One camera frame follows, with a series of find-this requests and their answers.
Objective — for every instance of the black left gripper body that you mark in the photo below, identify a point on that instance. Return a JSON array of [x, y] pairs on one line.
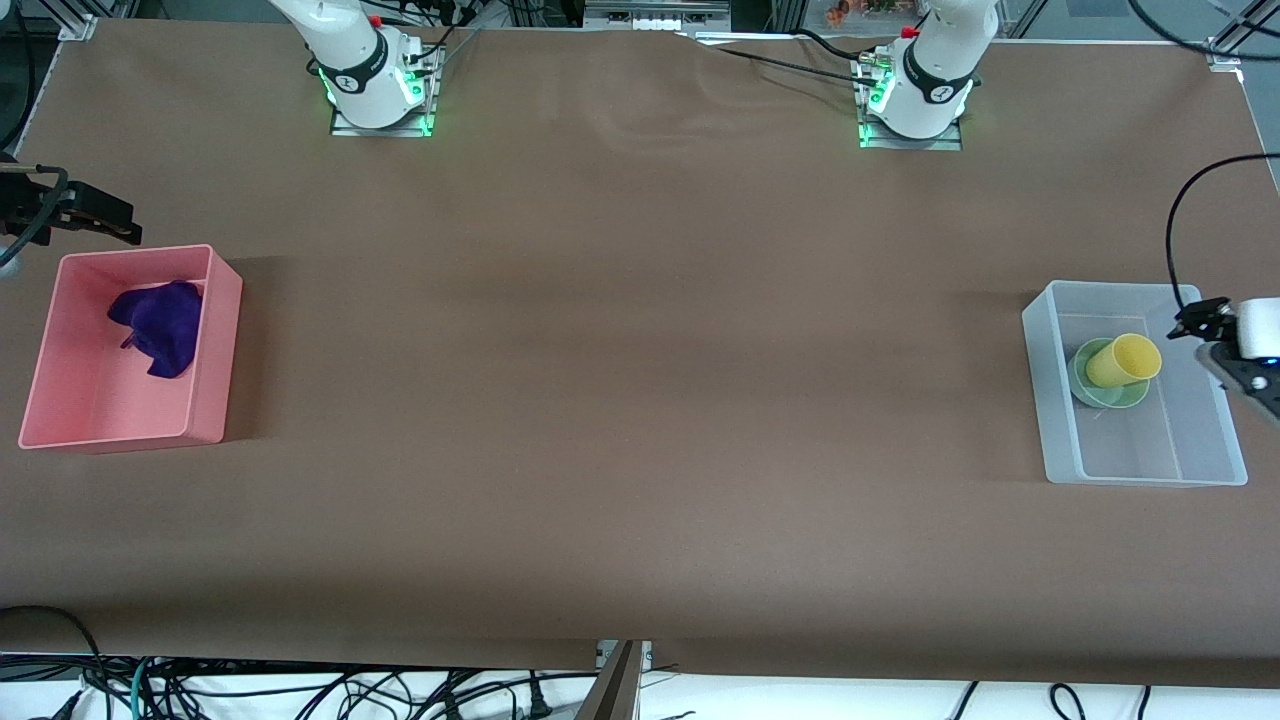
[[1205, 319]]

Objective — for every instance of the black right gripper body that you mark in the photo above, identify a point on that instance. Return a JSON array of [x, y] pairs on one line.
[[30, 208]]

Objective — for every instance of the yellow plastic cup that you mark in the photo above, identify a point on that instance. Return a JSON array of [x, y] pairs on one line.
[[1125, 362]]

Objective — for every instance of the purple cloth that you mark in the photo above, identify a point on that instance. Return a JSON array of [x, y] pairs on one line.
[[165, 325]]

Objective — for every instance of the pale green bowl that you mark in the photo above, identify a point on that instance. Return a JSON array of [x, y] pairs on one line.
[[1090, 392]]

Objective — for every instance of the clear plastic bin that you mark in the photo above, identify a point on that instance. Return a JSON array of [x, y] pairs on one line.
[[1160, 440]]

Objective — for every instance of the pink plastic bin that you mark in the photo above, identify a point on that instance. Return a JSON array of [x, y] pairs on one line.
[[130, 400]]

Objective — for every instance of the aluminium corner profile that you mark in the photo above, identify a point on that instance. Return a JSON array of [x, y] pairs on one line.
[[85, 20]]

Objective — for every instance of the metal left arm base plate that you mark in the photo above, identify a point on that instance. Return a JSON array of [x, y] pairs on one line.
[[955, 140]]

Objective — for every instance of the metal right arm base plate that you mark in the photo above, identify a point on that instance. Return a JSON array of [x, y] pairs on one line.
[[420, 100]]

